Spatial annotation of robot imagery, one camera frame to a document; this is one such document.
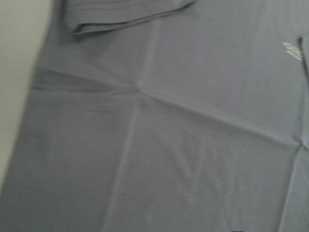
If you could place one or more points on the dark brown t-shirt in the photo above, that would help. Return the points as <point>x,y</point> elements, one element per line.
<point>165,116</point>

